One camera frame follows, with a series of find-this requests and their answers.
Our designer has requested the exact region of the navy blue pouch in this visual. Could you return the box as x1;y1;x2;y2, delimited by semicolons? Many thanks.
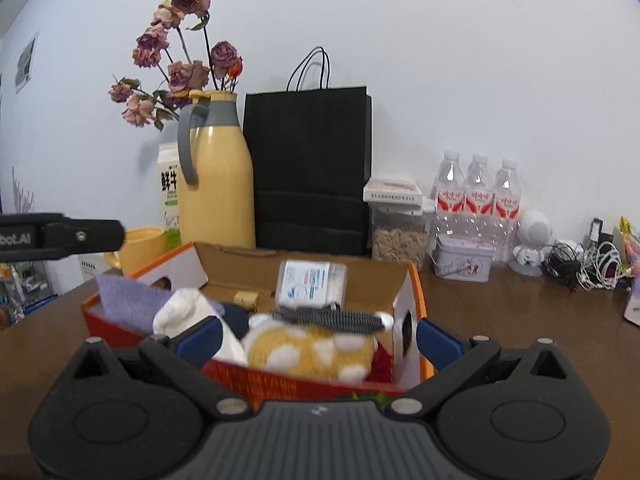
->
221;302;250;340

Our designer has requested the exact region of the colourful snack packet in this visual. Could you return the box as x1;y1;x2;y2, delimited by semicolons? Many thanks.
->
618;217;640;276

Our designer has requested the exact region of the small yellow block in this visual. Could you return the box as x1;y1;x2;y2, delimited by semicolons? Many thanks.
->
233;290;259;310

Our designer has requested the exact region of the black charger adapter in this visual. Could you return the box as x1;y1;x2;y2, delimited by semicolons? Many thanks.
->
587;218;613;249

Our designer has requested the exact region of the yellow thermos jug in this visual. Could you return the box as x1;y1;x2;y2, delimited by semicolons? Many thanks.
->
177;90;256;249

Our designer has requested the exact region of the white robot figurine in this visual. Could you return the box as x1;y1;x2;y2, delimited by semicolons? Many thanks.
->
509;209;552;278

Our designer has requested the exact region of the purple tissue box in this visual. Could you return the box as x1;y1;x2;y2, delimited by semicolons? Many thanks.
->
623;275;640;327

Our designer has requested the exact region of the white flat box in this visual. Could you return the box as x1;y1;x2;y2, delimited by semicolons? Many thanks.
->
362;178;423;207

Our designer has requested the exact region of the small grey tin box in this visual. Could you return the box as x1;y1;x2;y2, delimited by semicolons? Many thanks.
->
432;234;495;283

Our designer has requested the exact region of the left water bottle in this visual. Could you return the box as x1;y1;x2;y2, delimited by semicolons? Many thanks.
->
434;151;465;235

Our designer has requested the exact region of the black tangled cable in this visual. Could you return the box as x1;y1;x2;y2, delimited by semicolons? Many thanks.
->
540;239;586;292

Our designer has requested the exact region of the white tissue pack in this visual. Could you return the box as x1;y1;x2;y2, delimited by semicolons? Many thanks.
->
274;259;347;309

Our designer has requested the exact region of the middle water bottle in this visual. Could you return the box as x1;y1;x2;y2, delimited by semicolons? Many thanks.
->
464;154;494;240

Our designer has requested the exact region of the right water bottle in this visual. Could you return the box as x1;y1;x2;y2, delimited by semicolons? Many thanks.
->
492;159;522;266

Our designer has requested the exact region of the red artificial rose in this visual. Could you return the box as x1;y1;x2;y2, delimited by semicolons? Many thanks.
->
366;341;395;385

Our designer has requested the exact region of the white and yellow plush toy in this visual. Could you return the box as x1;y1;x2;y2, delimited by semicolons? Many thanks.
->
242;314;378;384

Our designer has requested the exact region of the grey braided cable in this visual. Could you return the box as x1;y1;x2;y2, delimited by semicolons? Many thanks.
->
271;306;386;334

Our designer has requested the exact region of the yellow ceramic mug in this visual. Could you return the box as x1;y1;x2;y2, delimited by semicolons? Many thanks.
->
103;226;166;275

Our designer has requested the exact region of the dried pink flower bouquet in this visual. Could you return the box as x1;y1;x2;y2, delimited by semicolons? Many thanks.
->
108;0;244;130

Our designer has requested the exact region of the wire storage rack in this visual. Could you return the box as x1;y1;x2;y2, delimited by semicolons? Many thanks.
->
0;261;58;325

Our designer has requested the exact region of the white milk carton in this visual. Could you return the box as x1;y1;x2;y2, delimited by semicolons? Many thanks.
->
157;142;181;250

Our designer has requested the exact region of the white cloth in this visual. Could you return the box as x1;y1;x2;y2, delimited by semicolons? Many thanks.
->
153;288;247;365

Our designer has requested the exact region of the purple knitted cloth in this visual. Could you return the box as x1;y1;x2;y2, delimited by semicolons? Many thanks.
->
96;274;172;335

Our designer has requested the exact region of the clear snack container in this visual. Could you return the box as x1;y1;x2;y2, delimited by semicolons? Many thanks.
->
371;205;428;270

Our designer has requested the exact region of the water bottle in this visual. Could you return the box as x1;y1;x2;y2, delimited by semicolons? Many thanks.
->
464;154;494;240
492;159;522;266
434;151;465;235

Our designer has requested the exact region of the black paper bag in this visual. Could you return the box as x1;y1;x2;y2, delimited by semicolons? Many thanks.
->
243;47;372;257

